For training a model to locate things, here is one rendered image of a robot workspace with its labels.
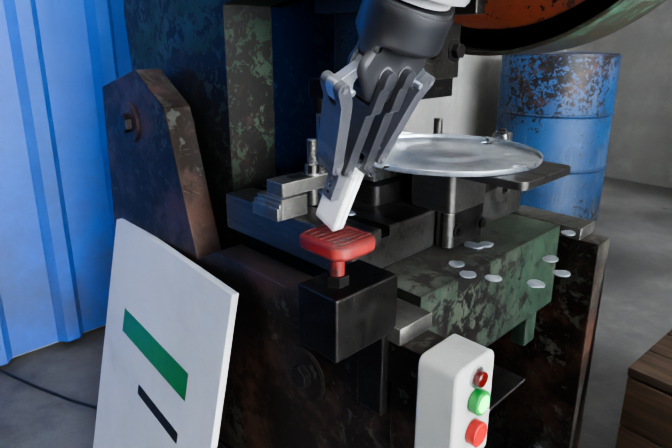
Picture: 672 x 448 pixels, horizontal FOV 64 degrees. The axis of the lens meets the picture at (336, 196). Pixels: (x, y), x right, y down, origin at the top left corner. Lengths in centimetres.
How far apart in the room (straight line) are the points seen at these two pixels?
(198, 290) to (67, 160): 100
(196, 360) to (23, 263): 102
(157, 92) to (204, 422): 56
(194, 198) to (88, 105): 92
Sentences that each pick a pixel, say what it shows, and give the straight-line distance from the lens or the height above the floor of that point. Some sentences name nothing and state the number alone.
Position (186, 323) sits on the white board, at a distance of 97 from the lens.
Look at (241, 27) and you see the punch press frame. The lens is 94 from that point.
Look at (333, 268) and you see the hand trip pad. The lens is 57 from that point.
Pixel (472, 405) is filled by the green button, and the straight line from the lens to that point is 63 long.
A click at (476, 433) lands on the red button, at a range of 65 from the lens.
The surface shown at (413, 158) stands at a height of 78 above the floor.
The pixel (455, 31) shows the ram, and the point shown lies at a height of 96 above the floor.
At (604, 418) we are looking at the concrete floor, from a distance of 168.
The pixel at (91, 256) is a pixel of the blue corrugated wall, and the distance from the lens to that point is 194.
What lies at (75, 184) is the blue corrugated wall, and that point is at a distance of 186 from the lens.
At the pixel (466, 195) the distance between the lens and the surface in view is 84.
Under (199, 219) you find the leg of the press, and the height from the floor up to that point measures 65.
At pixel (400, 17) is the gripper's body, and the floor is 97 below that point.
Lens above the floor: 95
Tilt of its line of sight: 16 degrees down
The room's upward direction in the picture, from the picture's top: straight up
